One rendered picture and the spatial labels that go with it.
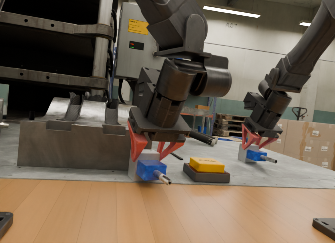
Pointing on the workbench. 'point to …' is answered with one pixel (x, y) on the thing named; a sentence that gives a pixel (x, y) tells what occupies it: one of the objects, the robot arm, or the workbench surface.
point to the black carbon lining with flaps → (110, 117)
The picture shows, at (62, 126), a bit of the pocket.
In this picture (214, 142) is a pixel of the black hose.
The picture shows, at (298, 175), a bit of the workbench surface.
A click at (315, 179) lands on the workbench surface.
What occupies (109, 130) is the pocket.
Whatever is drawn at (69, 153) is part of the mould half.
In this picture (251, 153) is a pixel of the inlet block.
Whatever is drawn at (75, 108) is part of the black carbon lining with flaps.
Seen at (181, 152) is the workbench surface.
